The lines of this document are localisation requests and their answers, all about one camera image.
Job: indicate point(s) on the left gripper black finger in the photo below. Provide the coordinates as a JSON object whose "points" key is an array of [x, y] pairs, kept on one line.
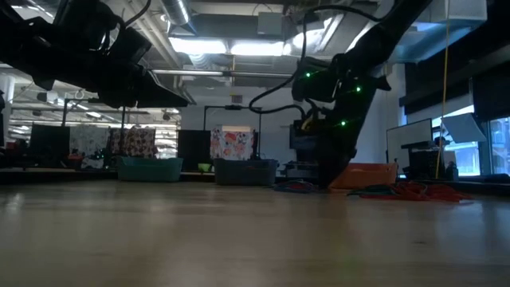
{"points": [[163, 99]]}

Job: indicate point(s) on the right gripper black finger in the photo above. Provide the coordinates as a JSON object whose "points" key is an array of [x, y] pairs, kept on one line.
{"points": [[334, 169]]}

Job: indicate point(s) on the orange plastic basket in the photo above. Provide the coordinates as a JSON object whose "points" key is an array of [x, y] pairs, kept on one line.
{"points": [[370, 175]]}

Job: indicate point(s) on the rubber band heap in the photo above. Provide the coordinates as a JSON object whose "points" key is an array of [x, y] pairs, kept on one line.
{"points": [[295, 187], [422, 193]]}

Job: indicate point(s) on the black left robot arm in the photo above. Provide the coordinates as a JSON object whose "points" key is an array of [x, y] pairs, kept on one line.
{"points": [[24, 44]]}

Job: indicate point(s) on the dark floral cloth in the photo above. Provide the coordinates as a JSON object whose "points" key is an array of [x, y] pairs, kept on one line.
{"points": [[137, 142]]}

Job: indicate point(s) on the ceiling light panel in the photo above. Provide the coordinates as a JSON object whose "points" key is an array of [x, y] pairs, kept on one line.
{"points": [[259, 48], [199, 45]]}

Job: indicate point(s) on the whiteboard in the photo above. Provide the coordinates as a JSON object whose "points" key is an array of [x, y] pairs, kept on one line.
{"points": [[408, 137]]}

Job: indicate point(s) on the teal plastic basket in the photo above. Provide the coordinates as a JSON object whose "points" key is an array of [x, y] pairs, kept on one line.
{"points": [[149, 170]]}

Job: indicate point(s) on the white patterned cloth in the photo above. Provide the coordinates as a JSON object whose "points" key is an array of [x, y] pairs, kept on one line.
{"points": [[89, 139]]}

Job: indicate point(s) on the green bowl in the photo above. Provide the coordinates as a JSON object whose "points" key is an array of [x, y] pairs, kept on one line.
{"points": [[204, 167]]}

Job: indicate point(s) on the bright floral cloth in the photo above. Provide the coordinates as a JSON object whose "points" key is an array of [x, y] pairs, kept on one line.
{"points": [[231, 143]]}

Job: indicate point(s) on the black equipment rack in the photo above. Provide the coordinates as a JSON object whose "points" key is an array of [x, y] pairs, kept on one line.
{"points": [[422, 163]]}

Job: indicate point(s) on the blue plastic basket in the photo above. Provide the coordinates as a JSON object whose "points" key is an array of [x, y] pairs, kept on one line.
{"points": [[243, 172]]}

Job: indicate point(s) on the white angled panel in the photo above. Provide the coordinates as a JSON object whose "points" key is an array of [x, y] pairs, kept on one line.
{"points": [[462, 127]]}

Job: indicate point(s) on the grey ceiling box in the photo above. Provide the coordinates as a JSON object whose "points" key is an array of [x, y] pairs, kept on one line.
{"points": [[270, 24]]}

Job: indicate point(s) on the black camera stand frame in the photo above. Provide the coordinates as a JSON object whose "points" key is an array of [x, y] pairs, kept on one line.
{"points": [[64, 119], [233, 107]]}

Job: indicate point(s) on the silver ceiling duct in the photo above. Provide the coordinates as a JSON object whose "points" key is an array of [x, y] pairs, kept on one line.
{"points": [[177, 14]]}

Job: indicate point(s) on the black aluminium table frame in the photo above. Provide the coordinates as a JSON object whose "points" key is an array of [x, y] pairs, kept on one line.
{"points": [[40, 176]]}

